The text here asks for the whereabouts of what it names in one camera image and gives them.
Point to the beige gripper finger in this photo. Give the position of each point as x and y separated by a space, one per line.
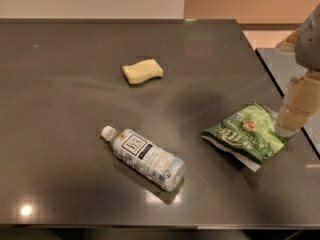
302 101

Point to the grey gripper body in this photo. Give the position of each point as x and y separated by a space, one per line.
309 45

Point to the yellow sponge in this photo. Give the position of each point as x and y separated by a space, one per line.
142 71

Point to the blue plastic tea bottle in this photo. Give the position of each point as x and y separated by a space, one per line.
159 166

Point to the grey side table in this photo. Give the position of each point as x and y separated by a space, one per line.
285 72

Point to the green chip bag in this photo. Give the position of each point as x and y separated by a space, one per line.
250 135

